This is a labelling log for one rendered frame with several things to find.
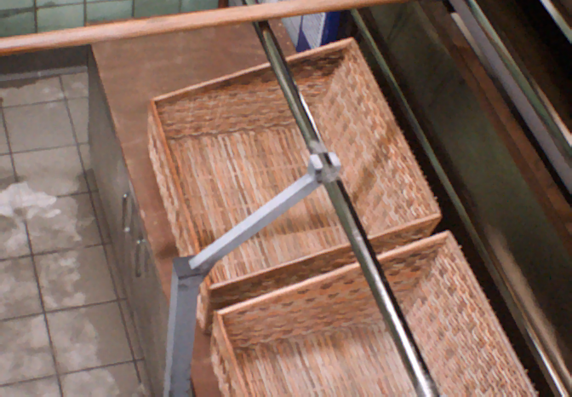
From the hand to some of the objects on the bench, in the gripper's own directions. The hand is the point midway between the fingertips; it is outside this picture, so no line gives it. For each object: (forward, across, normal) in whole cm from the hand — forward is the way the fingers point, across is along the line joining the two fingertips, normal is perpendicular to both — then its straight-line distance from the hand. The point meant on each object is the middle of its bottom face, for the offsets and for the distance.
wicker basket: (-1, +62, -76) cm, 98 cm away
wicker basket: (+59, +62, -75) cm, 113 cm away
